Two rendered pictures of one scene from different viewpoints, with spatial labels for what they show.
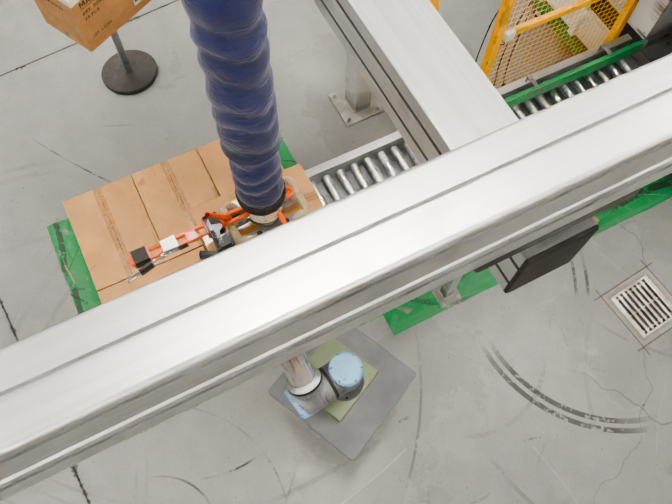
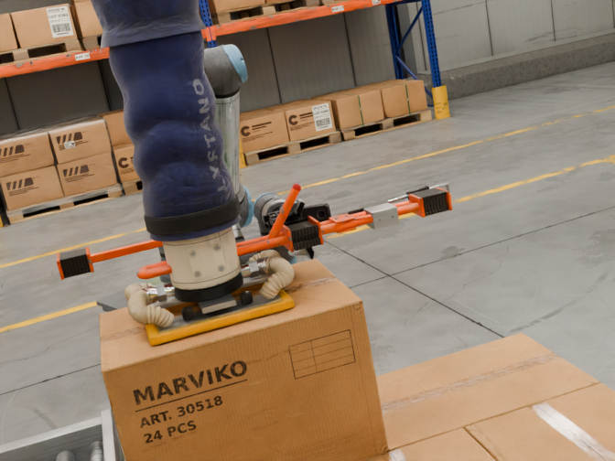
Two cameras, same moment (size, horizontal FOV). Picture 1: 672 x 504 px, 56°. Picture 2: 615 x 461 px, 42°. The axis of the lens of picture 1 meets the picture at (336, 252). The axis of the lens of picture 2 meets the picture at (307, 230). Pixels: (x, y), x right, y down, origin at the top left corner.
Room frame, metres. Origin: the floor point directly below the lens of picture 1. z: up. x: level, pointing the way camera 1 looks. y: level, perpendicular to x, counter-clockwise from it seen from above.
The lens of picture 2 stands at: (3.13, 1.12, 1.60)
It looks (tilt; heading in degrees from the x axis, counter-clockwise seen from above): 15 degrees down; 196
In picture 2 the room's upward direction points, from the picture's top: 11 degrees counter-clockwise
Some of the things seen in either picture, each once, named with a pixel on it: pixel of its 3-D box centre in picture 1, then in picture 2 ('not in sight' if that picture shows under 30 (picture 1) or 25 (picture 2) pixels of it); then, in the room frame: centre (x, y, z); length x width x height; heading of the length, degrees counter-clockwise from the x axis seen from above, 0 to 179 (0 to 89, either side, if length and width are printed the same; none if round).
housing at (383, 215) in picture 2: (169, 245); (381, 216); (1.18, 0.75, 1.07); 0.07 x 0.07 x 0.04; 30
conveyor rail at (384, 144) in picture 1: (473, 110); not in sight; (2.42, -0.81, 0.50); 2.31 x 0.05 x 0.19; 119
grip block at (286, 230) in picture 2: (213, 225); (300, 233); (1.28, 0.57, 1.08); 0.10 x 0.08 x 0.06; 30
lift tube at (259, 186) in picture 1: (248, 127); (146, 3); (1.41, 0.35, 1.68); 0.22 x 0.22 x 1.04
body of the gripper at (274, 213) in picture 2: (226, 249); (285, 221); (1.17, 0.49, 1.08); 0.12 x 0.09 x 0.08; 30
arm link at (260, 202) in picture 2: not in sight; (272, 211); (1.02, 0.41, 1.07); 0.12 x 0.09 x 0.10; 30
